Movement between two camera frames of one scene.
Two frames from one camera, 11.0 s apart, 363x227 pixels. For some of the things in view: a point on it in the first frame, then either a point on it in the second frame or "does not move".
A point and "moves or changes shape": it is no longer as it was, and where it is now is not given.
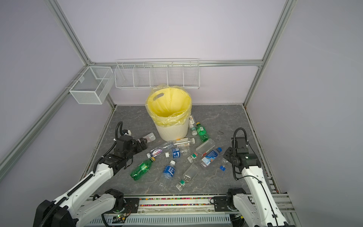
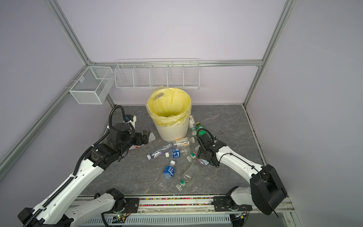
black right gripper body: (230, 155) to (203, 153)
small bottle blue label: (176, 152) does not move
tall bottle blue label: (168, 171) does not move
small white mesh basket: (93, 85) does not move
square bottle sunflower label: (208, 145) moves or changes shape
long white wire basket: (147, 73) does not move
